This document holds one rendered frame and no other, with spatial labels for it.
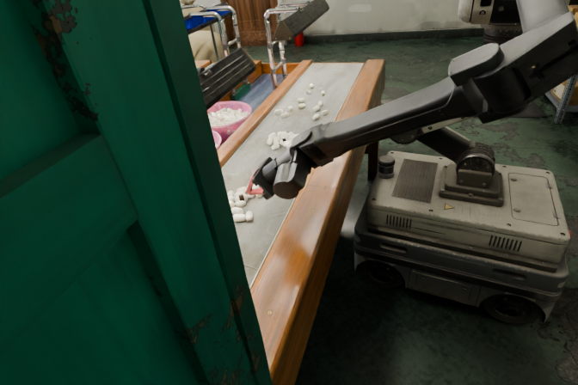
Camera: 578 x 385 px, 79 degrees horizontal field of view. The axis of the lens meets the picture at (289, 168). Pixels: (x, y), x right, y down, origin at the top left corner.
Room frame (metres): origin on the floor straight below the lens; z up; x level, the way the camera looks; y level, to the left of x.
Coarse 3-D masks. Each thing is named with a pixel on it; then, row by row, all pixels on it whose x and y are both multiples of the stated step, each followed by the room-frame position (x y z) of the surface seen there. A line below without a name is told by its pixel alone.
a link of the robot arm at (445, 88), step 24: (480, 48) 0.49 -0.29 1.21; (456, 72) 0.48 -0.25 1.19; (480, 72) 0.46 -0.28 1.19; (408, 96) 0.57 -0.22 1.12; (432, 96) 0.52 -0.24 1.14; (456, 96) 0.48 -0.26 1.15; (480, 96) 0.50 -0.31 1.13; (360, 120) 0.60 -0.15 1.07; (384, 120) 0.56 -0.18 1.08; (408, 120) 0.53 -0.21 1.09; (432, 120) 0.51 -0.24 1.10; (312, 144) 0.65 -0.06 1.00; (336, 144) 0.62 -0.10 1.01; (360, 144) 0.60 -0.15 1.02
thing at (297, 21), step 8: (320, 0) 1.93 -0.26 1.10; (304, 8) 1.70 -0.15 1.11; (312, 8) 1.77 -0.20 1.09; (320, 8) 1.86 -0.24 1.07; (328, 8) 1.96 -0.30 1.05; (288, 16) 1.51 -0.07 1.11; (296, 16) 1.56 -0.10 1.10; (304, 16) 1.63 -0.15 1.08; (312, 16) 1.71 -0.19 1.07; (320, 16) 1.81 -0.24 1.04; (280, 24) 1.43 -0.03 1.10; (288, 24) 1.45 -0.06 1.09; (296, 24) 1.51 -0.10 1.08; (304, 24) 1.58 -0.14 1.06; (280, 32) 1.43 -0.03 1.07; (288, 32) 1.42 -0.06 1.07; (296, 32) 1.47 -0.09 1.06
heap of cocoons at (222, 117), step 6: (228, 108) 1.54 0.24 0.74; (210, 114) 1.53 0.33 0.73; (216, 114) 1.51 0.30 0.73; (222, 114) 1.48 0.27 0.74; (228, 114) 1.47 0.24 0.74; (234, 114) 1.51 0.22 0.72; (240, 114) 1.47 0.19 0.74; (246, 114) 1.44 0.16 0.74; (210, 120) 1.45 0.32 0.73; (216, 120) 1.43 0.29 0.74; (222, 120) 1.41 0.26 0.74; (228, 120) 1.42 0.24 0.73; (234, 120) 1.40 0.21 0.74; (228, 132) 1.32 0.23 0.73
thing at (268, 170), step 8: (272, 160) 0.78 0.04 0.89; (264, 168) 0.73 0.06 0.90; (272, 168) 0.71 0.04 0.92; (256, 176) 0.71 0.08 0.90; (264, 176) 0.72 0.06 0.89; (272, 176) 0.70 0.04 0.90; (256, 184) 0.70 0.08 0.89; (264, 184) 0.70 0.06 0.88; (272, 184) 0.71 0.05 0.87; (272, 192) 0.69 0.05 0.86
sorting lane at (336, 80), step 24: (312, 72) 1.92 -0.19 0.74; (336, 72) 1.87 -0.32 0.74; (288, 96) 1.61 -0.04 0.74; (312, 96) 1.57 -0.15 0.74; (336, 96) 1.54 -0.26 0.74; (264, 120) 1.37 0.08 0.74; (288, 120) 1.34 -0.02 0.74; (312, 120) 1.31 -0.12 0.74; (264, 144) 1.16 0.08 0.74; (240, 168) 1.01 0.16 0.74; (264, 216) 0.75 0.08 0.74; (240, 240) 0.67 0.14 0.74; (264, 240) 0.66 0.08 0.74
